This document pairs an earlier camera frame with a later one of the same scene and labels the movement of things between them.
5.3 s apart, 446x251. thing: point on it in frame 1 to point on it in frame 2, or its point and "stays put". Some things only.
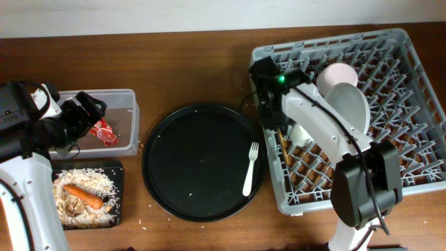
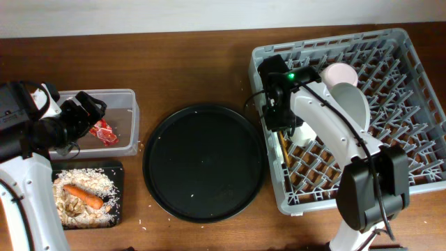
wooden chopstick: [283, 147] stays put
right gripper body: [273, 117] stays put
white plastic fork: [253, 153] to [279, 150]
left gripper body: [74, 123] stays put
